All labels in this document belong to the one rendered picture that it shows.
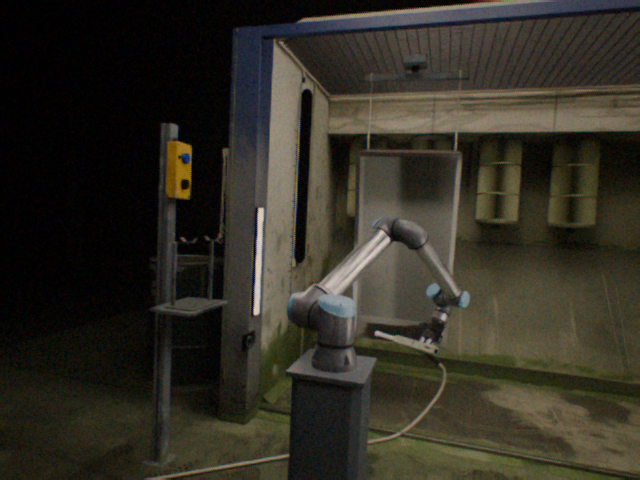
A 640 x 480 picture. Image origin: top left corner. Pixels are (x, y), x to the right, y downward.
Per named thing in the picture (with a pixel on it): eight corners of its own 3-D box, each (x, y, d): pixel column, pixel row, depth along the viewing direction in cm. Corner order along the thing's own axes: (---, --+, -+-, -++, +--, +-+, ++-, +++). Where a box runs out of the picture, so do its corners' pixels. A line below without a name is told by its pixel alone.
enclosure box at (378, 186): (360, 315, 317) (365, 149, 287) (444, 324, 302) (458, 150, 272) (352, 336, 284) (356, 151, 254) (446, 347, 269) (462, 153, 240)
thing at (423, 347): (456, 364, 240) (434, 344, 230) (452, 372, 238) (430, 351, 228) (395, 345, 281) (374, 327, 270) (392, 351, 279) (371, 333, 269)
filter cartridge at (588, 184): (542, 239, 340) (549, 133, 337) (546, 238, 371) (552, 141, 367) (596, 241, 321) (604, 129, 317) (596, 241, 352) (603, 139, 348)
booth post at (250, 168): (217, 419, 256) (232, 27, 244) (232, 407, 273) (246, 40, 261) (245, 425, 251) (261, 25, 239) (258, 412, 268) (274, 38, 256)
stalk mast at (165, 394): (158, 455, 216) (168, 125, 207) (168, 457, 214) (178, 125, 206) (150, 461, 210) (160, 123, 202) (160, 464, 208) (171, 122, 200)
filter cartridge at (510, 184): (512, 237, 374) (518, 141, 372) (524, 237, 339) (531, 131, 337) (469, 234, 381) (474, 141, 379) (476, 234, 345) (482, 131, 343)
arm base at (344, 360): (351, 375, 163) (353, 349, 162) (304, 368, 168) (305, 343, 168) (361, 360, 181) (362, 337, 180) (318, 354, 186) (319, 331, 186)
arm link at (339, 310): (333, 348, 163) (335, 302, 162) (306, 337, 176) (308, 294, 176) (361, 342, 173) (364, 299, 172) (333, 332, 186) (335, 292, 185)
